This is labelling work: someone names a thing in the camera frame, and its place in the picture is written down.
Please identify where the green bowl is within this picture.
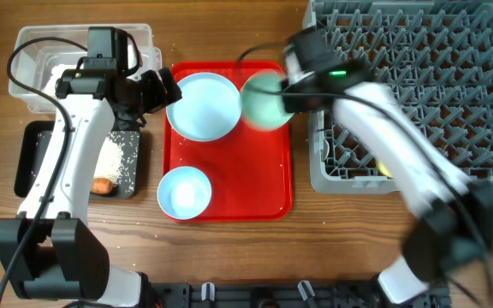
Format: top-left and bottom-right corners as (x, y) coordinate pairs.
(241, 70), (294, 131)

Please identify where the red plastic tray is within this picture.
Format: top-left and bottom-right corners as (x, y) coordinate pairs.
(162, 61), (293, 222)

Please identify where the yellow plastic cup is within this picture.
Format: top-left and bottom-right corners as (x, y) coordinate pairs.
(376, 161), (393, 178)

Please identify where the grey dishwasher rack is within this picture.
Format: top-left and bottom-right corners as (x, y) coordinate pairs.
(302, 1), (493, 183)

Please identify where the clear plastic bin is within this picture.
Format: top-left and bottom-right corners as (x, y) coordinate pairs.
(9, 23), (163, 114)

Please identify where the light blue bowl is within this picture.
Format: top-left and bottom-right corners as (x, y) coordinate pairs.
(157, 166), (212, 221)

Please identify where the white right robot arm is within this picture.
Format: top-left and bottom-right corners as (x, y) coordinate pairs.
(282, 27), (493, 305)

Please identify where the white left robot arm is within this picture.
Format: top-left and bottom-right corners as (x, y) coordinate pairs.
(0, 27), (181, 307)

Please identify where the black waste tray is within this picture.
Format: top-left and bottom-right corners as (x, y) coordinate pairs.
(14, 121), (140, 199)

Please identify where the orange carrot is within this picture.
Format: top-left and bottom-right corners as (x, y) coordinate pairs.
(90, 178), (114, 195)

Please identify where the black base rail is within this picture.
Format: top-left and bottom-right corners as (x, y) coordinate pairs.
(143, 280), (451, 308)

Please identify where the white rice pile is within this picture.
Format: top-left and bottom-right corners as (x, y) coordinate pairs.
(94, 138), (124, 185)

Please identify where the light blue plate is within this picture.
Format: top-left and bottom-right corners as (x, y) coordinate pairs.
(166, 72), (242, 142)

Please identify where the white tissue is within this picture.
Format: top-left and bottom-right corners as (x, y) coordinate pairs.
(43, 64), (73, 97)

